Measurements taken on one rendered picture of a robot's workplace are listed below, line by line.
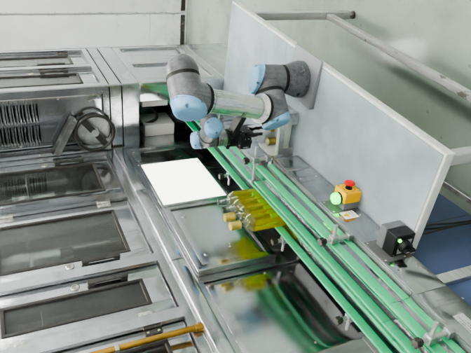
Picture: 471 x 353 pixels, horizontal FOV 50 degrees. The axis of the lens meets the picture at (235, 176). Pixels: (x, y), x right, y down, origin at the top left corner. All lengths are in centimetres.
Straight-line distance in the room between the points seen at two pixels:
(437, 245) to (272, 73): 88
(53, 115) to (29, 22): 274
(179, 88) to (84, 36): 387
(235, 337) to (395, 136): 85
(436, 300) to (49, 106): 201
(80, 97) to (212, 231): 105
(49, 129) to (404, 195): 182
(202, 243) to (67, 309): 58
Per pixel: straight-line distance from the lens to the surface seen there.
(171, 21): 569
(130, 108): 280
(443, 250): 187
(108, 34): 555
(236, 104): 183
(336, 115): 199
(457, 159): 171
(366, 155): 186
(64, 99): 274
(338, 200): 187
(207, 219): 224
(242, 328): 180
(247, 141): 224
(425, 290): 163
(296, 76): 207
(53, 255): 215
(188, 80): 170
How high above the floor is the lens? 189
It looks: 23 degrees down
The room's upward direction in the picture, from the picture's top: 98 degrees counter-clockwise
